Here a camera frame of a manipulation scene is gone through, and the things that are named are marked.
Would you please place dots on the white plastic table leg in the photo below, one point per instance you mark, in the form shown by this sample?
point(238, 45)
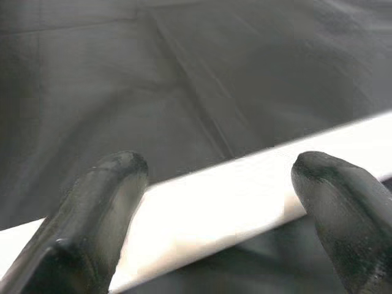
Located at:
point(214, 208)

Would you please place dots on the black tablecloth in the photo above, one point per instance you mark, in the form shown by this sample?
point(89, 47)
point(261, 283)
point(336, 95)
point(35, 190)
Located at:
point(183, 76)

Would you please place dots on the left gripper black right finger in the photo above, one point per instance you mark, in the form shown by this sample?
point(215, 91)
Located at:
point(355, 226)

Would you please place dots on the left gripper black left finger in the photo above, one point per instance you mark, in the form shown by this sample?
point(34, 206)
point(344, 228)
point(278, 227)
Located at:
point(79, 239)

